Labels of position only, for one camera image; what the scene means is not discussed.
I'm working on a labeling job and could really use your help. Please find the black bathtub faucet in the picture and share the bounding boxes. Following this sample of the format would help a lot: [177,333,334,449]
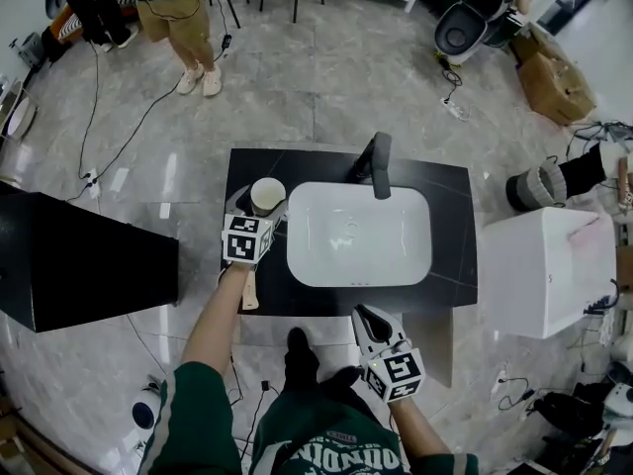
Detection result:
[586,277,622,316]

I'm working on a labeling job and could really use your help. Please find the orange sofa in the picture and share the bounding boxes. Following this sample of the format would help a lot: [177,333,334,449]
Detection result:
[48,2,83,44]

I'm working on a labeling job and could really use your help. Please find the person's black shoe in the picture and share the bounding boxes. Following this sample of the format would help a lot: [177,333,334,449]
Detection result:
[335,365,365,388]
[287,328,313,360]

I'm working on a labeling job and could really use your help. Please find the white paper cup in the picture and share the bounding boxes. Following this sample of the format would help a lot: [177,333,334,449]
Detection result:
[249,177,288,217]

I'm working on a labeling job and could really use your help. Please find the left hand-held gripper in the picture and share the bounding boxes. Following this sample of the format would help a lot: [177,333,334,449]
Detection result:
[221,184,291,265]

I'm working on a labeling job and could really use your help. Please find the dark framed picture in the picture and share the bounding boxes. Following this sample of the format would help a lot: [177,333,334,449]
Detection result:
[536,0,602,37]

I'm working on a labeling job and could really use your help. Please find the cardboard box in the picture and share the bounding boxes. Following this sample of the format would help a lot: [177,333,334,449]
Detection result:
[511,22,597,126]

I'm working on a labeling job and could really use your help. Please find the person's left black shoe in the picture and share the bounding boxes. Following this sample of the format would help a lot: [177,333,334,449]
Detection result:
[287,328,313,360]

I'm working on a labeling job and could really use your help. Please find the white round device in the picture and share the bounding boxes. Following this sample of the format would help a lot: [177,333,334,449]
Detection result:
[131,388,162,429]

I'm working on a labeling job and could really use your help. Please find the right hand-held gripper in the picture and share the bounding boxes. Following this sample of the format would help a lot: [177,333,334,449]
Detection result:
[351,304,426,404]

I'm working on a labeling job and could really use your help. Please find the grey ribbed basket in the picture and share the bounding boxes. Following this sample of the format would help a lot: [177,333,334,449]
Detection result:
[506,159,568,213]

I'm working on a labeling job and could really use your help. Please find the white sink basin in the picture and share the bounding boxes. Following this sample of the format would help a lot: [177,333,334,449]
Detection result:
[286,181,433,288]

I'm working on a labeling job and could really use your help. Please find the person's right black shoe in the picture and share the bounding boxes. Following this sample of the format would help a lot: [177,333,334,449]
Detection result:
[335,365,365,388]

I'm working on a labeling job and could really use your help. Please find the black pedestal cabinet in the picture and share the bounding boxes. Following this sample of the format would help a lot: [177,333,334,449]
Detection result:
[0,191,180,334]

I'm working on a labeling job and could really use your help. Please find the person's black trousers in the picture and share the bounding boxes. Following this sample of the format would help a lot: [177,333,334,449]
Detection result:
[282,353,367,405]

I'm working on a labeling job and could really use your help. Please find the person's right forearm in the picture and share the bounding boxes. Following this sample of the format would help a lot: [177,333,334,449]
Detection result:
[390,397,454,457]

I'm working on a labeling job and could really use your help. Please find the person's left forearm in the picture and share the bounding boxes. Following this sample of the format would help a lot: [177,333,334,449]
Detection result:
[180,263,259,383]

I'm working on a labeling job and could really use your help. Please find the black floor bag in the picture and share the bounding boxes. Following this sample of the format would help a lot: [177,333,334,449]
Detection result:
[533,383,614,439]

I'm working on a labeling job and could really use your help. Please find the vanity cabinet door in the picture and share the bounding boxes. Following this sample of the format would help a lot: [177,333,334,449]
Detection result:
[403,307,455,389]

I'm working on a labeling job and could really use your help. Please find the white bathtub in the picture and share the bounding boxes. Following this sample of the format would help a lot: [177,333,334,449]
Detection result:
[482,206,619,340]

